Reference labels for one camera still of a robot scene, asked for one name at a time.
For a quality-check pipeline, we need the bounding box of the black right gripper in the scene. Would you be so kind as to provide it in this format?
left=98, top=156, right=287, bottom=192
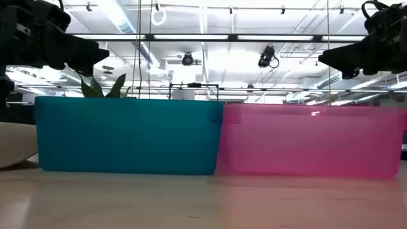
left=317, top=15, right=407, bottom=80

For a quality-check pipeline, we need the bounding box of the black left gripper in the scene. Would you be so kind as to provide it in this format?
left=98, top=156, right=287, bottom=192
left=0, top=0, right=111, bottom=77

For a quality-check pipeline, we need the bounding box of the green plant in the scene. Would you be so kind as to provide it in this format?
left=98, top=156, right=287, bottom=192
left=78, top=73, right=127, bottom=99

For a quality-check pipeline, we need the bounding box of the blue plastic bin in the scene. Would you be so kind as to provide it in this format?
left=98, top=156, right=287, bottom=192
left=34, top=96, right=224, bottom=176

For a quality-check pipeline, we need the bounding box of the pink plastic bin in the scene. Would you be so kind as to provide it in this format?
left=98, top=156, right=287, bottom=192
left=216, top=103, right=407, bottom=179

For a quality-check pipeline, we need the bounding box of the black round ceiling fixture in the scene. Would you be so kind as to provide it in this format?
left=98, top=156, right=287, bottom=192
left=181, top=52, right=195, bottom=67

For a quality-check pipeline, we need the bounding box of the silver ventilation duct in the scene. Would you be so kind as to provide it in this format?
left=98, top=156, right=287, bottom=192
left=316, top=72, right=343, bottom=90

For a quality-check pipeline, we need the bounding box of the thin hanging cable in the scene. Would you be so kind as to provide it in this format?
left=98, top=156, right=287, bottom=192
left=326, top=0, right=332, bottom=106
left=131, top=0, right=143, bottom=99
left=147, top=0, right=152, bottom=99

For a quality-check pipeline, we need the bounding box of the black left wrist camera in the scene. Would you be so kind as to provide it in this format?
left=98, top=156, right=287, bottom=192
left=29, top=0, right=72, bottom=32

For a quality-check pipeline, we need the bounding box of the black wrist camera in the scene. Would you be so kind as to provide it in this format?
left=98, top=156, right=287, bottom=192
left=29, top=0, right=72, bottom=32
left=361, top=0, right=407, bottom=34

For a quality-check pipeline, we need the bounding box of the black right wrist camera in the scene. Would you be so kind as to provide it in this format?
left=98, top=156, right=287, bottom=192
left=361, top=0, right=407, bottom=34

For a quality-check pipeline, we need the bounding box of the black overhead camera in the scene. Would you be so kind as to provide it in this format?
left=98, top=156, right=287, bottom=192
left=258, top=45, right=280, bottom=69

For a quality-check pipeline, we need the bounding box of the white hanging ring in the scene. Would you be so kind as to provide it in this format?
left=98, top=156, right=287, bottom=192
left=150, top=2, right=167, bottom=27

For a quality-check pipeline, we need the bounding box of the black background frame stand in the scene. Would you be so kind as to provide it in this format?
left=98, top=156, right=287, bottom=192
left=168, top=82, right=220, bottom=102

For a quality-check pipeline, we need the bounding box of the black rig frame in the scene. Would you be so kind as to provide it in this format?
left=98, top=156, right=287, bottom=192
left=65, top=32, right=366, bottom=44

